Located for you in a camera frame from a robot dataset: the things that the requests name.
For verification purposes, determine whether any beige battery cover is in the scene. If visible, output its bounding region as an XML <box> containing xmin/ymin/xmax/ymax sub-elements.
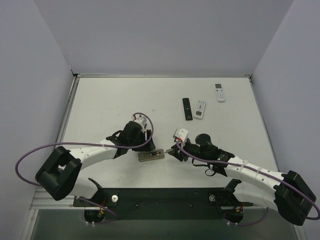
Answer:
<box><xmin>164</xmin><ymin>149</ymin><xmax>174</xmax><ymax>154</ymax></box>

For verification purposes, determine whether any beige white remote control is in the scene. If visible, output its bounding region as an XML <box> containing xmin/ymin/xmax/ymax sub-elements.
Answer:
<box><xmin>138</xmin><ymin>149</ymin><xmax>165</xmax><ymax>163</ymax></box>

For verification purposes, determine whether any black AAA battery crossing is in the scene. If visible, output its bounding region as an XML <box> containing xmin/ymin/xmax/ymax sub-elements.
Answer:
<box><xmin>149</xmin><ymin>152</ymin><xmax>160</xmax><ymax>157</ymax></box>

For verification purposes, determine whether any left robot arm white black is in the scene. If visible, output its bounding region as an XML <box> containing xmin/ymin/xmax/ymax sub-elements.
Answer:
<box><xmin>35</xmin><ymin>116</ymin><xmax>156</xmax><ymax>206</ymax></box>

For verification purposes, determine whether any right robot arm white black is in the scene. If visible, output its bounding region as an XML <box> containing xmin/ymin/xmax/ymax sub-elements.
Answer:
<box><xmin>168</xmin><ymin>128</ymin><xmax>320</xmax><ymax>226</ymax></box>

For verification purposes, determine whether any small white remote control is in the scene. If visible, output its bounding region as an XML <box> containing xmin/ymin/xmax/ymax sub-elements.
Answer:
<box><xmin>194</xmin><ymin>100</ymin><xmax>206</xmax><ymax>120</ymax></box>

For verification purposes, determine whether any black remote control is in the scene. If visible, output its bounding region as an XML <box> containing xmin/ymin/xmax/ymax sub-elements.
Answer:
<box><xmin>182</xmin><ymin>98</ymin><xmax>193</xmax><ymax>121</ymax></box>

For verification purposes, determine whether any white remote with display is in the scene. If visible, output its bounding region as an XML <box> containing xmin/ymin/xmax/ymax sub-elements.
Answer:
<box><xmin>214</xmin><ymin>83</ymin><xmax>226</xmax><ymax>103</ymax></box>

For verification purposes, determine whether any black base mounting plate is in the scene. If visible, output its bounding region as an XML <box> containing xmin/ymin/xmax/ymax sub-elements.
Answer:
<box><xmin>73</xmin><ymin>187</ymin><xmax>253</xmax><ymax>222</ymax></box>

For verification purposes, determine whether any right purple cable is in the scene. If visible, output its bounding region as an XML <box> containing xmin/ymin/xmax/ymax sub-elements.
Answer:
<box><xmin>176</xmin><ymin>139</ymin><xmax>320</xmax><ymax>227</ymax></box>

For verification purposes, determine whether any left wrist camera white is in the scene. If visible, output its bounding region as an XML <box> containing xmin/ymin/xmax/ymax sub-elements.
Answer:
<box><xmin>133</xmin><ymin>115</ymin><xmax>148</xmax><ymax>131</ymax></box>

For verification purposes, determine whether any aluminium frame rail left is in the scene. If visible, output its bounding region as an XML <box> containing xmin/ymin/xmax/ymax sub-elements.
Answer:
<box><xmin>42</xmin><ymin>73</ymin><xmax>81</xmax><ymax>188</ymax></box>

